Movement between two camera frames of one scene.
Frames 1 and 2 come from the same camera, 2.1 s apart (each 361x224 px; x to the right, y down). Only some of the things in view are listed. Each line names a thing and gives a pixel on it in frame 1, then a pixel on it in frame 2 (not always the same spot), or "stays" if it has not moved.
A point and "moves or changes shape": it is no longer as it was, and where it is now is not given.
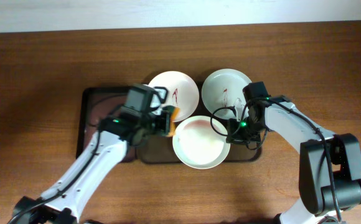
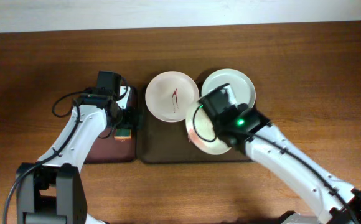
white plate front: x=198 y=144 moves or changes shape
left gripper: x=167 y=119 → x=129 y=122
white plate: x=183 y=92 stays
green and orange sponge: x=175 y=113 moves or changes shape
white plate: x=222 y=89 stays
